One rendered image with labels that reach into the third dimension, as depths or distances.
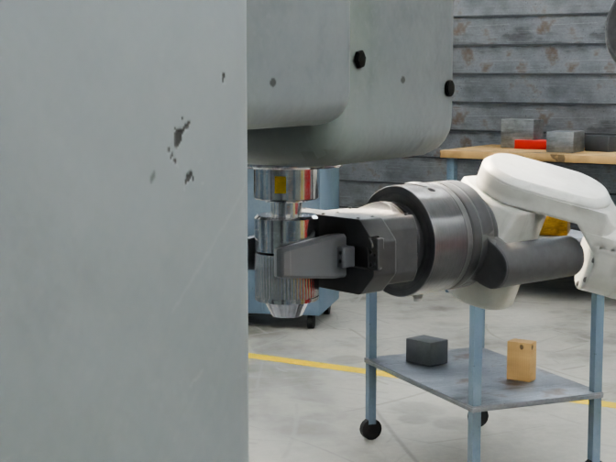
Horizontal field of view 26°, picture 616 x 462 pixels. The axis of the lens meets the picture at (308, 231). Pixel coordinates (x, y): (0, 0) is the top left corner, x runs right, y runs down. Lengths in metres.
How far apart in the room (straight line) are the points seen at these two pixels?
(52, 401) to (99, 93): 0.10
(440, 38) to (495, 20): 8.06
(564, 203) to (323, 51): 0.37
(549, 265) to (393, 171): 8.30
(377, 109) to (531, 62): 8.04
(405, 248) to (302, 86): 0.27
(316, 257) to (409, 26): 0.18
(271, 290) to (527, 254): 0.22
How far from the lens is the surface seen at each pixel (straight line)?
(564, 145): 8.04
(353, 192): 9.55
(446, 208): 1.04
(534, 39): 8.91
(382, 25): 0.89
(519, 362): 4.64
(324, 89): 0.78
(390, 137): 0.90
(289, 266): 0.94
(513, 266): 1.06
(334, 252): 0.97
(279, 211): 0.96
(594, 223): 1.11
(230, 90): 0.51
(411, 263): 1.00
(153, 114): 0.48
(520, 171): 1.11
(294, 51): 0.76
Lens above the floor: 1.37
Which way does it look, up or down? 7 degrees down
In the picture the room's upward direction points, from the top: straight up
